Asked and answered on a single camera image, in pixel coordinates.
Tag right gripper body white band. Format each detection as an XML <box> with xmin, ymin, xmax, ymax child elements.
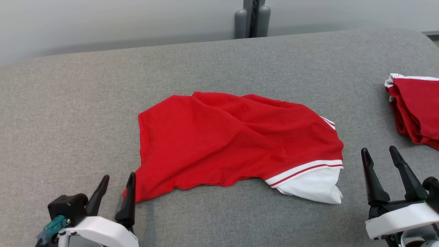
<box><xmin>365</xmin><ymin>200</ymin><xmax>439</xmax><ymax>240</ymax></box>

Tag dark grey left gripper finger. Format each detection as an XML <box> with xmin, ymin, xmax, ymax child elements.
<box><xmin>85</xmin><ymin>175</ymin><xmax>110</xmax><ymax>216</ymax></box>
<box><xmin>115</xmin><ymin>172</ymin><xmax>137</xmax><ymax>227</ymax></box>

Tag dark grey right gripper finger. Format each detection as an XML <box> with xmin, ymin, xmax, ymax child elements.
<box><xmin>389</xmin><ymin>145</ymin><xmax>428</xmax><ymax>201</ymax></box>
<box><xmin>361</xmin><ymin>148</ymin><xmax>391</xmax><ymax>206</ymax></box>

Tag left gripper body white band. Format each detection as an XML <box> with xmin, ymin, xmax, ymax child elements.
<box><xmin>58</xmin><ymin>216</ymin><xmax>139</xmax><ymax>247</ymax></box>

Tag red jersey with white trim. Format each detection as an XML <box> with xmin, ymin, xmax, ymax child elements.
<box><xmin>384</xmin><ymin>73</ymin><xmax>439</xmax><ymax>151</ymax></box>

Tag red and white lettered jersey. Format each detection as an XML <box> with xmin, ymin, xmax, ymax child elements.
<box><xmin>123</xmin><ymin>91</ymin><xmax>344</xmax><ymax>205</ymax></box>

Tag teal left camera connector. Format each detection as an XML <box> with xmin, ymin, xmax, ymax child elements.
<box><xmin>36</xmin><ymin>215</ymin><xmax>69</xmax><ymax>246</ymax></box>

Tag grey post with cylinders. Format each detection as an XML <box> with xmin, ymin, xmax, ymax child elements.
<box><xmin>234</xmin><ymin>0</ymin><xmax>271</xmax><ymax>39</ymax></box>

